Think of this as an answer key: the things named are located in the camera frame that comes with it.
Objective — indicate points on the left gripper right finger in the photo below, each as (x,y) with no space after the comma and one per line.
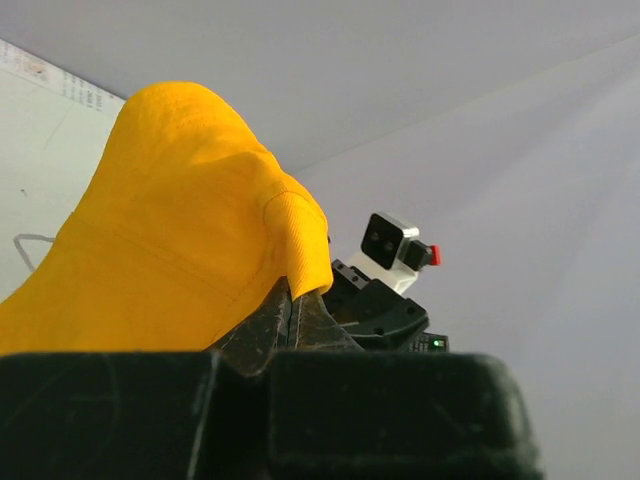
(314,329)

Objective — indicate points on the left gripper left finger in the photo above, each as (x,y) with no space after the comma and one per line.
(248,346)

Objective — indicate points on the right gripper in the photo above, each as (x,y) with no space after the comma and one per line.
(373,314)

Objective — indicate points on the yellow bucket hat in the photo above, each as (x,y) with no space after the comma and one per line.
(186,225)

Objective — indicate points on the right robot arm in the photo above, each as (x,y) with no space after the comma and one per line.
(428,342)

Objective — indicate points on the paper sheets at wall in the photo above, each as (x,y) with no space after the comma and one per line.
(44,74)

